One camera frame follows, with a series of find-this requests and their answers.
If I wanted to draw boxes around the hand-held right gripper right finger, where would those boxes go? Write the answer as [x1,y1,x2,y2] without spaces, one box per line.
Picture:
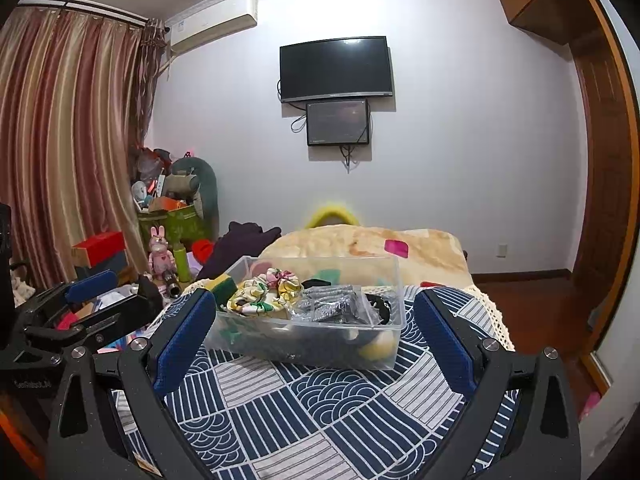
[412,290,583,480]

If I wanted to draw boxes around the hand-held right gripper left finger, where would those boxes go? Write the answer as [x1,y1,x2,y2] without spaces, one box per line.
[47,289,218,480]

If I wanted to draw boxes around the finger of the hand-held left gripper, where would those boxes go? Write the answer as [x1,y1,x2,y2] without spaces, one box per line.
[25,276,165,357]
[20,270,119,329]

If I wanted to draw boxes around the yellow green sponge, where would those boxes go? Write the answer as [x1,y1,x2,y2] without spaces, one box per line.
[206,274,235,297]

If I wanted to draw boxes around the black patterned fabric band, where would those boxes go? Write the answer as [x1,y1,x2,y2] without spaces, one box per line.
[362,292,396,326]

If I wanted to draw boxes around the clear plastic box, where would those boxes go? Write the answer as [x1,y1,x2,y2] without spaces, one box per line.
[202,255,406,372]

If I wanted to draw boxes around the floral scrunchie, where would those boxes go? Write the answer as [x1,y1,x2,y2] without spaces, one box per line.
[225,267,305,319]

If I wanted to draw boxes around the shiny plastic packet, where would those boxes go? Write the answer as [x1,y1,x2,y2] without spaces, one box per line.
[292,284,378,327]

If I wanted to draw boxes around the red box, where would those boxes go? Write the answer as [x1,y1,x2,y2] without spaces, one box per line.
[71,231,126,268]

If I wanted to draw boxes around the black metal tube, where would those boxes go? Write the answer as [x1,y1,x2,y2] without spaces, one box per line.
[160,270,183,297]

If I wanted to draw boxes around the pink rabbit toy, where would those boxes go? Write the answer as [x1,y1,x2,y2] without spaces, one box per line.
[149,226,176,281]

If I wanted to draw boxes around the green bottle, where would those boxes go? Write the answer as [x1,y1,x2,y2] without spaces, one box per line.
[172,241,193,283]

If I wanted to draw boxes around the beige fleece blanket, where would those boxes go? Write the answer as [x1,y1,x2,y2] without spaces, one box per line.
[257,225,473,291]

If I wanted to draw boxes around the green storage bag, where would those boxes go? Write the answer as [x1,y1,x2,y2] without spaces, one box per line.
[137,204,213,256]

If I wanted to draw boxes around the dark purple clothing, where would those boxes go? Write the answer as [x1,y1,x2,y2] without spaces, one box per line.
[197,220,283,282]

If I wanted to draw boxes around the pile of household clutter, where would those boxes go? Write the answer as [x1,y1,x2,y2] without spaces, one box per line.
[131,146,201,211]

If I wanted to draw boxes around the blue white patterned tablecloth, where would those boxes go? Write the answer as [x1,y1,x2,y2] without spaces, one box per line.
[112,285,521,480]

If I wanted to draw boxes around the grey-green curved pillow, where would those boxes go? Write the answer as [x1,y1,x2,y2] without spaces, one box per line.
[170,156,220,238]

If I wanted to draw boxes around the striped brown curtain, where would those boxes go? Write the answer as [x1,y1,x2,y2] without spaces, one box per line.
[0,5,168,291]

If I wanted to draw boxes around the yellow plush item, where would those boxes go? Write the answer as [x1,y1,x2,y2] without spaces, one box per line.
[306,201,362,228]

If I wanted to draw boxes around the brown wooden door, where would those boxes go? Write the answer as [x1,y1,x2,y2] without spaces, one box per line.
[570,42,637,353]

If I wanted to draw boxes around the white air conditioner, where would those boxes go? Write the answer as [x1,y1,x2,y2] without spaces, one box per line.
[167,0,258,53]

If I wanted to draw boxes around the small black wall monitor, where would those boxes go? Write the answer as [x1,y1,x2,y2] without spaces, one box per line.
[306,98,371,147]

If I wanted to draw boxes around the black wall television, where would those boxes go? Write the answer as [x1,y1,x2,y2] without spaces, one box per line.
[279,36,394,104]

